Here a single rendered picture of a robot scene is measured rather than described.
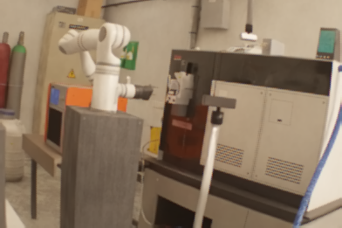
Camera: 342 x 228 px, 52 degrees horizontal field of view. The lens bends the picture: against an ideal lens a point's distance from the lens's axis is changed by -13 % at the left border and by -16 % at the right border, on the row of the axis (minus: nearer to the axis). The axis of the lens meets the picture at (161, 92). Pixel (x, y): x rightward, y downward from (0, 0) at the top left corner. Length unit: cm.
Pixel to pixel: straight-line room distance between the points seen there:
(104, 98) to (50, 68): 372
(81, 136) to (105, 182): 19
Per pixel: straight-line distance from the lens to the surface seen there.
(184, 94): 230
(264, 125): 193
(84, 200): 145
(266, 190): 197
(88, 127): 138
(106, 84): 146
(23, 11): 542
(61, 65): 521
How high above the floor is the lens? 125
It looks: 2 degrees down
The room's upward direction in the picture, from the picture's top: 8 degrees clockwise
